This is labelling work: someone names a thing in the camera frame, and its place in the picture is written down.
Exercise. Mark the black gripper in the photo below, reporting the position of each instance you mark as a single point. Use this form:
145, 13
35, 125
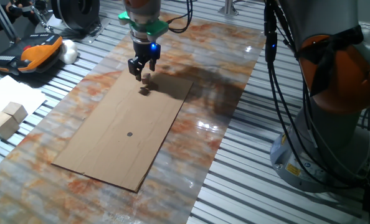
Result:
144, 51

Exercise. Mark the small wooden block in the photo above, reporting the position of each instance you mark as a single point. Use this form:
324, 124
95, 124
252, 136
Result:
146, 79

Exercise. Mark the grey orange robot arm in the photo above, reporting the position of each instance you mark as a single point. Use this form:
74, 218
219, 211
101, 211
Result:
328, 140

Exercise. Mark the orange marble patterned mat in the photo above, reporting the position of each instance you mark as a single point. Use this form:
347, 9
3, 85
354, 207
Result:
203, 56

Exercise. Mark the white crumpled wad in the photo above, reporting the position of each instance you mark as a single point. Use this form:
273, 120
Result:
69, 53

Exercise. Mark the black round drum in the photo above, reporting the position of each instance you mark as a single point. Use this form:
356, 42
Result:
76, 12

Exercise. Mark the brown cardboard sheet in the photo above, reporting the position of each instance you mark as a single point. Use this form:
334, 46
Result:
116, 155

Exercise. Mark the orange black teach pendant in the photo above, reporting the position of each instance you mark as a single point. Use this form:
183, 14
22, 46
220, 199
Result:
38, 53

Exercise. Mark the white paper sheet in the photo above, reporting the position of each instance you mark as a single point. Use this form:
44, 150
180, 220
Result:
4, 90

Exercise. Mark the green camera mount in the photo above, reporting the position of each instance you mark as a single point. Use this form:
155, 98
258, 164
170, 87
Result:
158, 29

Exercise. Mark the grey base plate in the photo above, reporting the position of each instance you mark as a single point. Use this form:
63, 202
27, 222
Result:
91, 35

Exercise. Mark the silver metal post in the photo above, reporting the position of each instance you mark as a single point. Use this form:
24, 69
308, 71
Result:
228, 7

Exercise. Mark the aluminium frame strut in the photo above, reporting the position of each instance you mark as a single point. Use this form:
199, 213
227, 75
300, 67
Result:
4, 21

